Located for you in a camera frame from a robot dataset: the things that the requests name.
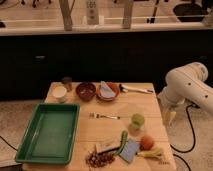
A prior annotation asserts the silver fork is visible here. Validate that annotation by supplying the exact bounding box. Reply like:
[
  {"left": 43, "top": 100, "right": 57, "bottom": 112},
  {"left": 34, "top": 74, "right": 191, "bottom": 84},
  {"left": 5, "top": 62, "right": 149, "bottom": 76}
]
[{"left": 89, "top": 113, "right": 120, "bottom": 120}]

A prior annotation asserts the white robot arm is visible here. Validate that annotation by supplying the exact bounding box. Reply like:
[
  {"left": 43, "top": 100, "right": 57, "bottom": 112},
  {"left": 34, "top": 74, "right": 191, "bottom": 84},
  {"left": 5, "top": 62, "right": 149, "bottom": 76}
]
[{"left": 157, "top": 62, "right": 213, "bottom": 125}]

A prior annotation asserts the green cup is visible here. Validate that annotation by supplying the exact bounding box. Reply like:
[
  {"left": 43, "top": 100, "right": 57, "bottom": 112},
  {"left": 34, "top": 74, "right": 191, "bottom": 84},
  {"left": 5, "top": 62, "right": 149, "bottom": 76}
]
[{"left": 131, "top": 113, "right": 145, "bottom": 130}]

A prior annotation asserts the orange fruit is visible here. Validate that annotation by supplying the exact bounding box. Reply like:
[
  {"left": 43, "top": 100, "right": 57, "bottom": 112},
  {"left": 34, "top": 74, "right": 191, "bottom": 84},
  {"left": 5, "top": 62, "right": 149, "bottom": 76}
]
[{"left": 140, "top": 135, "right": 154, "bottom": 150}]

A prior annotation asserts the yellow banana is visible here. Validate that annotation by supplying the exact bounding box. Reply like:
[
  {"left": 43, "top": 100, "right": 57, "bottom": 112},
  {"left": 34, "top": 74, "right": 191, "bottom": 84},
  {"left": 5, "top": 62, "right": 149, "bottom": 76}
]
[{"left": 136, "top": 147, "right": 163, "bottom": 159}]

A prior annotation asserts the green cucumber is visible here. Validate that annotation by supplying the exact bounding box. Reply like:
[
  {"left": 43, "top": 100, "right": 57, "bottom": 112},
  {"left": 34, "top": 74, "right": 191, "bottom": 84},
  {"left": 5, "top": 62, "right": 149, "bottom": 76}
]
[{"left": 114, "top": 130, "right": 128, "bottom": 155}]

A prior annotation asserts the blue sponge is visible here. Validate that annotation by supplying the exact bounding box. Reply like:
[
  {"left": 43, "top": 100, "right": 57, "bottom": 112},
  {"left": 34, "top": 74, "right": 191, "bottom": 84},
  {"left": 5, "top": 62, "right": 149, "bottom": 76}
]
[{"left": 119, "top": 139, "right": 140, "bottom": 164}]

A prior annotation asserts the orange bowl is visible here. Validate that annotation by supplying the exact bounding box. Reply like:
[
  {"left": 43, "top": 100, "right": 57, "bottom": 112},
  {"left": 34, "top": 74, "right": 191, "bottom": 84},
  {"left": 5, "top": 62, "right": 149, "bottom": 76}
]
[{"left": 96, "top": 82, "right": 120, "bottom": 101}]

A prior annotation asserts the blue grey cloth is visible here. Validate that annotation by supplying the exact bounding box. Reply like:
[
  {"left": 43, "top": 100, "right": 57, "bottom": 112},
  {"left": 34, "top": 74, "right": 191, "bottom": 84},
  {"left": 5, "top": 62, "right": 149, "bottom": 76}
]
[{"left": 100, "top": 81, "right": 115, "bottom": 98}]

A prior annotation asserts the white box with dark edge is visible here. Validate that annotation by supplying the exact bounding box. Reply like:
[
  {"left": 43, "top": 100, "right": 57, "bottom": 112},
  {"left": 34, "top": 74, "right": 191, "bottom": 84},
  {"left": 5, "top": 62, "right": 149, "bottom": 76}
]
[{"left": 95, "top": 140, "right": 120, "bottom": 153}]

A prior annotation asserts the bunch of red grapes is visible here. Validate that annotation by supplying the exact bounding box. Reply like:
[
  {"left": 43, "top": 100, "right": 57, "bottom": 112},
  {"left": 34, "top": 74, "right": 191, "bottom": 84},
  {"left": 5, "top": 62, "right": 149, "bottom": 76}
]
[{"left": 85, "top": 152, "right": 115, "bottom": 168}]

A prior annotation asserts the dark red bowl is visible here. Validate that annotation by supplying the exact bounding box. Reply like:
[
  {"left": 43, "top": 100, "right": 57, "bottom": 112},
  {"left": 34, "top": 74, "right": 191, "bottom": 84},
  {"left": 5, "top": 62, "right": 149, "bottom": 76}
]
[{"left": 76, "top": 82, "right": 96, "bottom": 101}]

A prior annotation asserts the dark brown cup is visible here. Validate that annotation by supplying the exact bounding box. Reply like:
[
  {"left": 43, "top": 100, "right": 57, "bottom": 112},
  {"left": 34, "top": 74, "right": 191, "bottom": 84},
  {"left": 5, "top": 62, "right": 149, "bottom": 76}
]
[{"left": 62, "top": 77, "right": 72, "bottom": 92}]

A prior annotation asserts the white cup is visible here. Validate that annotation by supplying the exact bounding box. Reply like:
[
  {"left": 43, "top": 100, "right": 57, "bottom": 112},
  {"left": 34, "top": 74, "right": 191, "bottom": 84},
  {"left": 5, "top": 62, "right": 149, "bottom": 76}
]
[{"left": 52, "top": 86, "right": 67, "bottom": 103}]

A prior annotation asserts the green plastic tray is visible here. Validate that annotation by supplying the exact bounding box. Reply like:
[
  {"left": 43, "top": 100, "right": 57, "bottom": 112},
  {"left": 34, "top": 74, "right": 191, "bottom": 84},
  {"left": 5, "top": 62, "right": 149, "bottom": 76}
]
[{"left": 15, "top": 103, "right": 80, "bottom": 165}]

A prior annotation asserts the white remote control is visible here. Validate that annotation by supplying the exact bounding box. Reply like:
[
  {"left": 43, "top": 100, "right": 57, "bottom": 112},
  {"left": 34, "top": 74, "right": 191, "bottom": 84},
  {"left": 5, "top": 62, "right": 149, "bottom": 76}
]
[{"left": 86, "top": 0, "right": 99, "bottom": 25}]

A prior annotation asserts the black cable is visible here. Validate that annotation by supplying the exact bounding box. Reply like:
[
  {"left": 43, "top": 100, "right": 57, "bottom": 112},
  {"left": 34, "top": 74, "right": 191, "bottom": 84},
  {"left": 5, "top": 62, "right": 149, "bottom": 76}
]
[{"left": 170, "top": 103, "right": 201, "bottom": 171}]

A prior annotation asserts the white handled knife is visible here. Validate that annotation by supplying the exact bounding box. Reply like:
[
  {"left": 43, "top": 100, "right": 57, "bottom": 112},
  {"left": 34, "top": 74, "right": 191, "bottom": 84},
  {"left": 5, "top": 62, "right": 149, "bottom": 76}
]
[{"left": 119, "top": 84, "right": 154, "bottom": 94}]

